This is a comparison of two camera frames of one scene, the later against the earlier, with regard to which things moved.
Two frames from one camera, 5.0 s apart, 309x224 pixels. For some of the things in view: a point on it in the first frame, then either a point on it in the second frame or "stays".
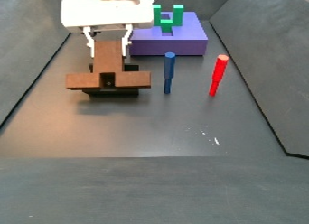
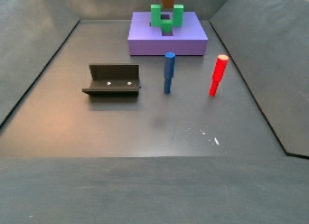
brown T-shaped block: [107, 61] → [165, 1]
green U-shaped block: [165, 23] stays
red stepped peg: [219, 68] stays
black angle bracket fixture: [107, 88] stays
